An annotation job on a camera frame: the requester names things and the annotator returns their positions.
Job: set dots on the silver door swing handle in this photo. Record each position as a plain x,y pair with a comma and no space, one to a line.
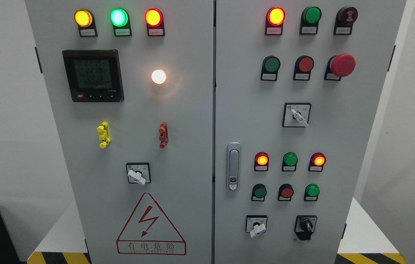
233,165

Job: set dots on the grey left cabinet door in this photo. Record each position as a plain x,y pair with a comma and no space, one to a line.
181,173

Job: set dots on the grey cabinet door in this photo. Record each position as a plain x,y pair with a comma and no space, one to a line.
181,173
250,111

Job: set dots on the grey right cabinet door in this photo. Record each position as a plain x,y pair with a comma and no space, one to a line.
250,111

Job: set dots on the red terminal clip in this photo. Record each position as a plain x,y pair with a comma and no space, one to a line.
163,135

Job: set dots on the red lit indicator lower left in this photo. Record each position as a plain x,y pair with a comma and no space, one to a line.
261,162

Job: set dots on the red lit indicator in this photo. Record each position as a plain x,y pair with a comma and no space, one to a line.
261,162
317,162

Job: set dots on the white glowing indicator light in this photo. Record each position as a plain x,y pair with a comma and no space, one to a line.
158,76

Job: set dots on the green push button lower left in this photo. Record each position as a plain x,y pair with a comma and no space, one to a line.
258,193

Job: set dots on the green push button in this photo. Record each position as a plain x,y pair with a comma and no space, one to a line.
311,193
258,193
270,68

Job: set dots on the green indicator lower middle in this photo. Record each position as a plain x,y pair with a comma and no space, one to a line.
289,162

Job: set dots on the green push button upper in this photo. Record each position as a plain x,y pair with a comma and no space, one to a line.
270,68

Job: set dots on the red push button lower middle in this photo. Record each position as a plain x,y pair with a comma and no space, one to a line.
285,193

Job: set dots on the red push button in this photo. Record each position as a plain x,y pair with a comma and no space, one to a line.
285,193
303,67

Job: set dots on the yellow terminal clip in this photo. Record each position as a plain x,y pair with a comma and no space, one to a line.
104,135

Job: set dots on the red lit indicator lower right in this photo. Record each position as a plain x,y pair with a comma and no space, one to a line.
317,162

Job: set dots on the red electric hazard warning sticker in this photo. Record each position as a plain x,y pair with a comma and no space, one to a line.
149,231

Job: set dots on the red push button upper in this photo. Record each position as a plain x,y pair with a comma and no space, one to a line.
303,67

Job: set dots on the green push button lower right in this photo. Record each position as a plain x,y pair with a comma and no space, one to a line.
311,193

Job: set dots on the black digital power meter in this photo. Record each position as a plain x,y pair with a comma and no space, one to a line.
94,75

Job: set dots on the green lit indicator light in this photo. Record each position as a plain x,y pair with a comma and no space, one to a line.
121,22

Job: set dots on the red emergency stop mushroom button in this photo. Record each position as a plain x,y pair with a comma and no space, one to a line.
339,66

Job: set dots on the green indicator light right top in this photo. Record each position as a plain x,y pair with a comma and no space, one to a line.
309,22

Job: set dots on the yellow indicator light top left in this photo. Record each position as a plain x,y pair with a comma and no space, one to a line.
85,23

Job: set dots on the dark red buzzer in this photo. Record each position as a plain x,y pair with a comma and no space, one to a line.
344,21

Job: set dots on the white platform with hazard stripes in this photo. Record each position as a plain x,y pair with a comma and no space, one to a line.
363,242

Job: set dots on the white selector switch left door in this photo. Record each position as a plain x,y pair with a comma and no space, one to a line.
138,173

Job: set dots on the white selector switch right upper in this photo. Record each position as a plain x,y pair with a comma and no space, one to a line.
296,114

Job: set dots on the white selector switch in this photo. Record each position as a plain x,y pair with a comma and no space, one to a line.
296,114
256,224

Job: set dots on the white selector switch bottom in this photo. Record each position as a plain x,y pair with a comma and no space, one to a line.
256,224

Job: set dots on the red-ring indicator light left door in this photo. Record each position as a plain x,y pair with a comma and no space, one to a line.
155,22

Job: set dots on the red-ring indicator light right top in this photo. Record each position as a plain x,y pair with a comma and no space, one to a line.
274,21

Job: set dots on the black rotary selector switch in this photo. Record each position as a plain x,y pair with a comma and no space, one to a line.
305,226

